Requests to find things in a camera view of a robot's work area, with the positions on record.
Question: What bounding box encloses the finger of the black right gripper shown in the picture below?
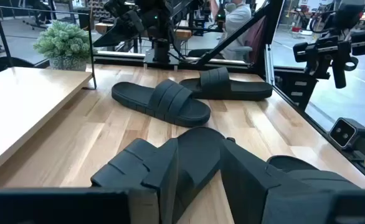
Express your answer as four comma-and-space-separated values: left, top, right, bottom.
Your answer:
92, 17, 142, 49

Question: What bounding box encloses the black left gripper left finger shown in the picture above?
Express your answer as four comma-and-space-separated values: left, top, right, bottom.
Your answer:
0, 138, 180, 224

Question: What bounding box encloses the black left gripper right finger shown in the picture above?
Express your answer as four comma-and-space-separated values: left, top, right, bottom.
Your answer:
219, 136, 365, 224

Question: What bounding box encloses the black rubber slide sandal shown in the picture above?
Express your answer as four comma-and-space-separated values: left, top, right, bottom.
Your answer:
176, 126, 319, 215
179, 67, 273, 101
111, 78, 212, 128

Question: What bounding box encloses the small green potted plant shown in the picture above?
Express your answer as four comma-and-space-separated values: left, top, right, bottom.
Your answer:
32, 20, 92, 72

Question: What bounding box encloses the person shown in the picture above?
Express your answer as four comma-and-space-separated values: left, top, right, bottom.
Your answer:
209, 0, 254, 62

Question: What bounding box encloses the black round chair back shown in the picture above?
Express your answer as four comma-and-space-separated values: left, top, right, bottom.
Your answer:
0, 55, 36, 75

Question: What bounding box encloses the black stereo camera box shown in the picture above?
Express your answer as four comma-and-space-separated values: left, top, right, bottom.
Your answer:
328, 117, 365, 151

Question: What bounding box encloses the wooden shelf with black frame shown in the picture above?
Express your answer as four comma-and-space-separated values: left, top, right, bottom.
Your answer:
0, 5, 98, 183

